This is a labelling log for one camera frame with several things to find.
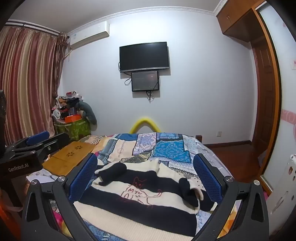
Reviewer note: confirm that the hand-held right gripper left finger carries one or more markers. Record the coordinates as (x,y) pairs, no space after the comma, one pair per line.
(83,178)

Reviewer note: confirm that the orange box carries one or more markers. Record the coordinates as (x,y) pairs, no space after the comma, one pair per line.
(72,118)

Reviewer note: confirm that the small black wall monitor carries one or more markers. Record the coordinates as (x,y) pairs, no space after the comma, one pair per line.
(145,81)

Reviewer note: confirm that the frosted sliding wardrobe door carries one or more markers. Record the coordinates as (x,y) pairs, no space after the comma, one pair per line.
(285,81)

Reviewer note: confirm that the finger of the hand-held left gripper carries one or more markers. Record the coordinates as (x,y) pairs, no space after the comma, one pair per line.
(56,143)
(38,138)

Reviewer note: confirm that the green patterned storage box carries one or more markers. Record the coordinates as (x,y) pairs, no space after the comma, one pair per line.
(75,129)

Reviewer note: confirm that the white air conditioner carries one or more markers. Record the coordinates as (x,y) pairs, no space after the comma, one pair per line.
(89,34)

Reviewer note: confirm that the black wall television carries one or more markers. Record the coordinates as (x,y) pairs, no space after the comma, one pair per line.
(144,56)

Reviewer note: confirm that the pile of household clutter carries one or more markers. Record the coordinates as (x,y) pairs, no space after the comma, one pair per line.
(66,104)

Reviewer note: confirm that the red striped curtain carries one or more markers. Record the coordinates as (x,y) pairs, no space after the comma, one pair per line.
(27,81)

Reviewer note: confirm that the wooden overhead cabinet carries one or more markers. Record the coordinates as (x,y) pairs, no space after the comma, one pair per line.
(238,20)

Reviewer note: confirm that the dark wooden bed frame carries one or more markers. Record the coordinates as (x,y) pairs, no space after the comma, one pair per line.
(199,138)

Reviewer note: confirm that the wooden room door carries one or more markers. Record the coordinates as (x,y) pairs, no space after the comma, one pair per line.
(264,104)

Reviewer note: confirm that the white cloth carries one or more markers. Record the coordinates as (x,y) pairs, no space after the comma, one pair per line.
(42,177)

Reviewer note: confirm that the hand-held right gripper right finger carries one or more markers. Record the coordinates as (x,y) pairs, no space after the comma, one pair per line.
(205,178)

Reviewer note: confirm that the white plastic cabinet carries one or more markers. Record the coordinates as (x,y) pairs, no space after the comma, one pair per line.
(283,192)

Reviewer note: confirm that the blue patchwork blanket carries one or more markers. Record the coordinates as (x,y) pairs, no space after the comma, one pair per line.
(171,148)

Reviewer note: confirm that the black and white striped sweater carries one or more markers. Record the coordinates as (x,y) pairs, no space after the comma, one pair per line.
(143,208)

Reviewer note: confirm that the yellow foam tube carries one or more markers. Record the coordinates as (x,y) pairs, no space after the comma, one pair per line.
(145,121)

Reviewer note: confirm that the person's orange clothing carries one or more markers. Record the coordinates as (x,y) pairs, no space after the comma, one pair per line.
(9,220)

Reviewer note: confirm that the white wall socket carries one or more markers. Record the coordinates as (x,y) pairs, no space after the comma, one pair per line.
(218,133)

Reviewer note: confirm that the wooden lap table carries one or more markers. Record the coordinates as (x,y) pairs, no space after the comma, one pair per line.
(69,153)

